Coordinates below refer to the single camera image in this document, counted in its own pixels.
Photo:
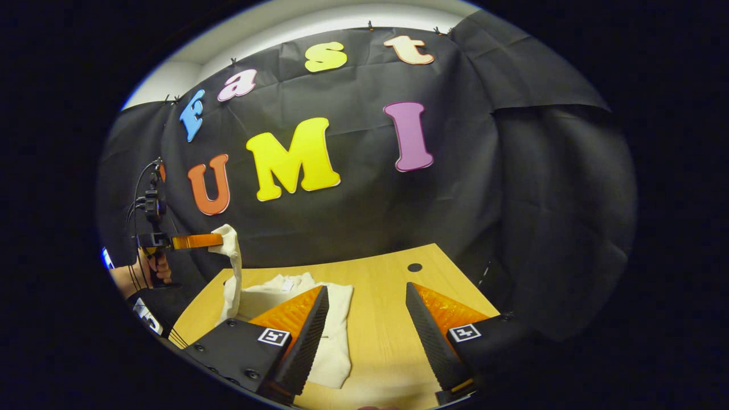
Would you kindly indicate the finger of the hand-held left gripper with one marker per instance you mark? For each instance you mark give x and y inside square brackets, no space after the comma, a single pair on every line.
[193,241]

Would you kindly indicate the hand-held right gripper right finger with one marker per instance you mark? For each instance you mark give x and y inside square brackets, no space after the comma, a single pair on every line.
[435,347]

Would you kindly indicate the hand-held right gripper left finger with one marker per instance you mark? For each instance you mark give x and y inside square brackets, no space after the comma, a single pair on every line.
[307,347]

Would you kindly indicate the cream white garment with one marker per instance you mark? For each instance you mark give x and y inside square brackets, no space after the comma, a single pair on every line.
[336,353]

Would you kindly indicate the black backdrop cloth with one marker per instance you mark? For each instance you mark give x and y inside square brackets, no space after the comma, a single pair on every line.
[370,216]

